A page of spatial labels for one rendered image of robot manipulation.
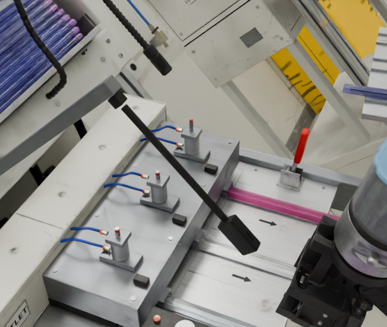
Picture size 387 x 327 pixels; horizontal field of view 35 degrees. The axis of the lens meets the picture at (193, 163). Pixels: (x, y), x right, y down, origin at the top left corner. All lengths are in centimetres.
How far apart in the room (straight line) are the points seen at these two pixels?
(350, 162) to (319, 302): 134
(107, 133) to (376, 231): 51
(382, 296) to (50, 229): 42
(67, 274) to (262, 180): 35
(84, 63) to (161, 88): 230
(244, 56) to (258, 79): 208
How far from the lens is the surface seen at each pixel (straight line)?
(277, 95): 401
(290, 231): 91
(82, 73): 98
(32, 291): 80
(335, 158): 197
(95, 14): 100
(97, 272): 79
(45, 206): 85
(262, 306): 82
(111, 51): 105
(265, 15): 177
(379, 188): 53
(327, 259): 62
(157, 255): 80
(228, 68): 190
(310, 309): 67
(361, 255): 58
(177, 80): 340
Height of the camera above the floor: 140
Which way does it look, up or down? 15 degrees down
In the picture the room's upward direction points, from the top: 42 degrees counter-clockwise
